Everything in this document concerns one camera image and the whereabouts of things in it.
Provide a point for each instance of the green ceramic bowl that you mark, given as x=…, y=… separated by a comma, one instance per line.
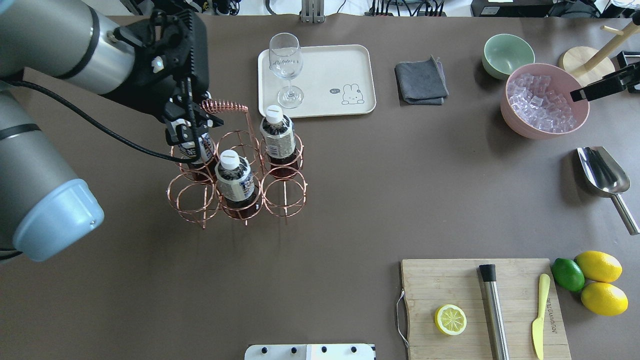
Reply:
x=504, y=53

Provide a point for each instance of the wooden glass stand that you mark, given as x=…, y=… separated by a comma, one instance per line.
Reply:
x=588, y=65

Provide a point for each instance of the wooden cutting board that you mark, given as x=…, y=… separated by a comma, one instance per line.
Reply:
x=430, y=283

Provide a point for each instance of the pink bowl with ice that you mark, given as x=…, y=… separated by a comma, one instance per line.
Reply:
x=537, y=104

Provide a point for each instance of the clear wine glass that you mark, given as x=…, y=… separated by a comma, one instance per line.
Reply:
x=286, y=62

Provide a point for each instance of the metal ice scoop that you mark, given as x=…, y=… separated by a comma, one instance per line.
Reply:
x=609, y=180

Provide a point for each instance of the yellow lemon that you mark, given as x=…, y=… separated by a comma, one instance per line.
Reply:
x=599, y=266
x=604, y=299

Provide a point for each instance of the copper wire bottle basket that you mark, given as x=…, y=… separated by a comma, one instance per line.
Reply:
x=198, y=202

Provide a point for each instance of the tea bottle dark liquid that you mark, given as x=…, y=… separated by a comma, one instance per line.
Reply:
x=203, y=168

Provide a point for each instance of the cream serving tray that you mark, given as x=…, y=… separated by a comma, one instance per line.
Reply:
x=336, y=80

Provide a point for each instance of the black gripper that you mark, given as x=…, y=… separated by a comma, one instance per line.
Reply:
x=143, y=85

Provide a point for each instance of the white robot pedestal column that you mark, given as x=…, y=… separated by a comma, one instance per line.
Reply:
x=312, y=351

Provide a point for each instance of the tea bottle white cap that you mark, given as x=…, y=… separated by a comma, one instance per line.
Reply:
x=278, y=132
x=235, y=182

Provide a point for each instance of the grey folded cloth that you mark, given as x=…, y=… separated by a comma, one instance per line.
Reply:
x=422, y=82

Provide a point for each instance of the yellow plastic knife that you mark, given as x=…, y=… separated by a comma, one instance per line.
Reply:
x=537, y=325

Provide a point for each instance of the aluminium frame post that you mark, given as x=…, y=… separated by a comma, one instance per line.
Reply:
x=313, y=11

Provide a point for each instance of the half lemon slice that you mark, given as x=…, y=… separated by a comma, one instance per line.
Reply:
x=450, y=319

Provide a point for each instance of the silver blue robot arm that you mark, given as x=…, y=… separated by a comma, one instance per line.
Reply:
x=45, y=205

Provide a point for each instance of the green lime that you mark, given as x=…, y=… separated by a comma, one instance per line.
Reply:
x=568, y=274

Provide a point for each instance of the steel muddler black tip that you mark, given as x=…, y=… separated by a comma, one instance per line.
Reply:
x=497, y=330

